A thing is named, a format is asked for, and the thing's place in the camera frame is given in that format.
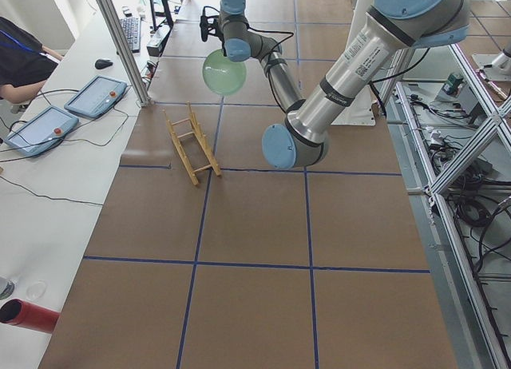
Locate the light green plate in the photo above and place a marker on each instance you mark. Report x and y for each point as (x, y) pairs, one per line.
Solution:
(221, 75)

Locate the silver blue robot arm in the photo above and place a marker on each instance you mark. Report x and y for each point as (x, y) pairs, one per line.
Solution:
(391, 25)

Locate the wooden dish rack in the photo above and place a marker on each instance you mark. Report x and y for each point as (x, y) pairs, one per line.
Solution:
(191, 145)

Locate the brown paper table cover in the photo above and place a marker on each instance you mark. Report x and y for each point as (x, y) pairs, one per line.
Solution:
(255, 225)

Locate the far blue teach pendant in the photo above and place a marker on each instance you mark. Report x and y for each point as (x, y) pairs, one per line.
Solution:
(97, 97)

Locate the blue teach pendant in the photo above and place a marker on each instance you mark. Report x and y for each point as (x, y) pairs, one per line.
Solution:
(42, 132)
(97, 97)

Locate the black computer mouse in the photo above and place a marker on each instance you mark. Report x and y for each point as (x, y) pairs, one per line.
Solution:
(103, 63)

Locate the black keyboard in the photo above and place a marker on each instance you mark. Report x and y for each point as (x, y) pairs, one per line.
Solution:
(131, 27)

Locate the near blue teach pendant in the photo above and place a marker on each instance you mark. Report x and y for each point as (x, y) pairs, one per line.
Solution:
(42, 132)

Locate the person in black shirt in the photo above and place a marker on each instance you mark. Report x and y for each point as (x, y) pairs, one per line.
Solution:
(26, 63)

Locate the red cylinder tube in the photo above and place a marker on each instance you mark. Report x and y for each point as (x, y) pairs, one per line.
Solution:
(24, 314)

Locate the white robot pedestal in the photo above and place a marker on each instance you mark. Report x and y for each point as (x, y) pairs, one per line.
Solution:
(360, 112)

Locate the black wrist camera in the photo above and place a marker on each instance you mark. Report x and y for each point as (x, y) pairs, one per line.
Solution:
(208, 24)

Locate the aluminium side frame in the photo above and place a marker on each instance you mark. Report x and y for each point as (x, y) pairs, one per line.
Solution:
(451, 107)

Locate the aluminium frame post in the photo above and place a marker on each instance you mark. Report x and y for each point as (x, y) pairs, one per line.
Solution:
(109, 13)

